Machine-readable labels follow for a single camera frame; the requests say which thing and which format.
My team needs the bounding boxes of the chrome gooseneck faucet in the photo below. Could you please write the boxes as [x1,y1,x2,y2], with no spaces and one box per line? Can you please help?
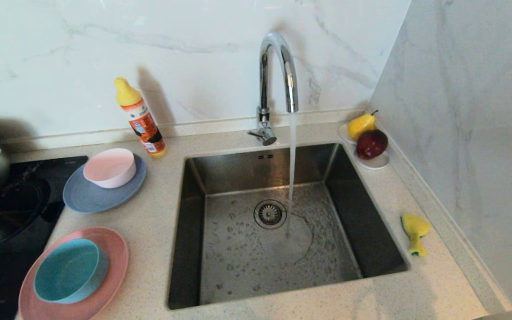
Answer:
[247,31,300,146]

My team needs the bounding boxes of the yellow orange dish soap bottle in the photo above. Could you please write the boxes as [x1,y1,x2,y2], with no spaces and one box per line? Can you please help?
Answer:
[114,77,168,159]

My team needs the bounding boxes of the pink bowl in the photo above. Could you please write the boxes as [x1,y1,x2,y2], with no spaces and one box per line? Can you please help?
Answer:
[83,148,137,189]

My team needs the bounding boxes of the yellow green sponge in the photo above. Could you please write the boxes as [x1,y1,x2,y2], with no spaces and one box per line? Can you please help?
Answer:
[400,213,432,257]

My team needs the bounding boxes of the round metal sink strainer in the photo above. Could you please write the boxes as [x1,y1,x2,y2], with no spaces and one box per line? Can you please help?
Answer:
[253,199,288,230]

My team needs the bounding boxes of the stainless steel sink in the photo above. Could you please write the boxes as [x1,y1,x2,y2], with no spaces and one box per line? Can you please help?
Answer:
[166,141,412,311]

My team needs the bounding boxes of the yellow pear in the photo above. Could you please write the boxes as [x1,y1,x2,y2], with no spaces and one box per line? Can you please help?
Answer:
[348,109,379,140]

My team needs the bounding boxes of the dark red apple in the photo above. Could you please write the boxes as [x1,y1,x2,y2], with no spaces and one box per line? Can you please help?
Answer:
[356,129,389,160]

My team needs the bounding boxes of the small white fruit dish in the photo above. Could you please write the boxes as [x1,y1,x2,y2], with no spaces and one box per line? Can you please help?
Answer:
[339,122,390,170]

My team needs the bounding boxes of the blue grey plate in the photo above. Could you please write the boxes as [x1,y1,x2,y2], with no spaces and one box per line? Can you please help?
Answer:
[63,153,147,214]

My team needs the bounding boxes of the pink plate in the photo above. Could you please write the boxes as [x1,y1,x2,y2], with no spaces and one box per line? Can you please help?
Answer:
[18,227,129,320]

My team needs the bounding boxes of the black induction cooktop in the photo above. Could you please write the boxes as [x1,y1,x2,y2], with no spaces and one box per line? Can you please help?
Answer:
[0,155,88,320]

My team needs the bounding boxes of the teal bowl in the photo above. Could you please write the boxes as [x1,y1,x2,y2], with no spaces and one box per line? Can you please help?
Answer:
[33,239,109,304]

